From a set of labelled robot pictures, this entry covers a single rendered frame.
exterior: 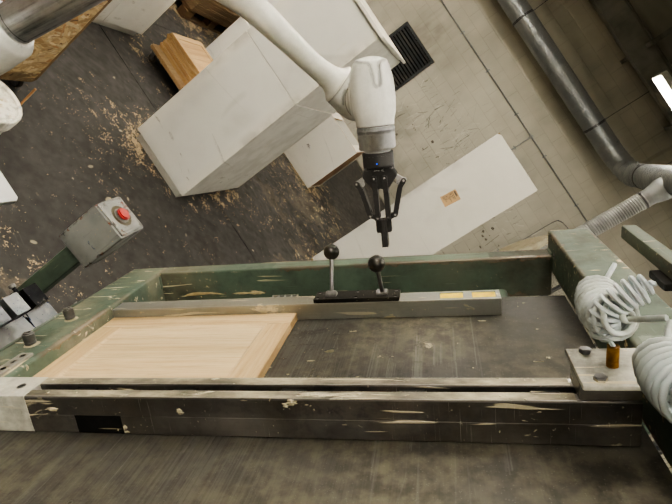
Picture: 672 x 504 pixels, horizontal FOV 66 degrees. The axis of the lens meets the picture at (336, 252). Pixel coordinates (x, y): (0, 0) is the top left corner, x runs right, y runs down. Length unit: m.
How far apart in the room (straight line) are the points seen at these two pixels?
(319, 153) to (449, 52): 3.80
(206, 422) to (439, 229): 3.96
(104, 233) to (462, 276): 1.00
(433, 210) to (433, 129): 4.51
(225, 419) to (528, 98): 8.50
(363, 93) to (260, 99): 2.27
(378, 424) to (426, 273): 0.68
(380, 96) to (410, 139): 7.90
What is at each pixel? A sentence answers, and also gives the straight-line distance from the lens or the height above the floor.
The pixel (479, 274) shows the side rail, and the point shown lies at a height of 1.68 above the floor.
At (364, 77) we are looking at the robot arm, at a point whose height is 1.73.
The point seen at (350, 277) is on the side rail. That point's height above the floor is 1.39.
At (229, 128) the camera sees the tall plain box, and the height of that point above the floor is 0.63.
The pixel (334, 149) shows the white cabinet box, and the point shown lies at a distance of 6.01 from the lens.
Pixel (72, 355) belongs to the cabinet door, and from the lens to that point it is 1.28.
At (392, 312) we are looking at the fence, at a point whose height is 1.50.
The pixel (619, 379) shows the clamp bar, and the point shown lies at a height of 1.84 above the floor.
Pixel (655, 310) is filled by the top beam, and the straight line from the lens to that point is 1.00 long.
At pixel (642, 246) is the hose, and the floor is 1.96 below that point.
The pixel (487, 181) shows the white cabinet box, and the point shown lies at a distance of 4.62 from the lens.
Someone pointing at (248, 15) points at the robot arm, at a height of 1.61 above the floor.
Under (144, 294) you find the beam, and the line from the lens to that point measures 1.55.
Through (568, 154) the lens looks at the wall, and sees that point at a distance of 9.11.
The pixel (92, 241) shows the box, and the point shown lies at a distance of 1.62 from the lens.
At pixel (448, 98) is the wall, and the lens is 9.07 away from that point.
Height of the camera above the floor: 1.85
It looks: 19 degrees down
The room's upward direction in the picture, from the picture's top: 57 degrees clockwise
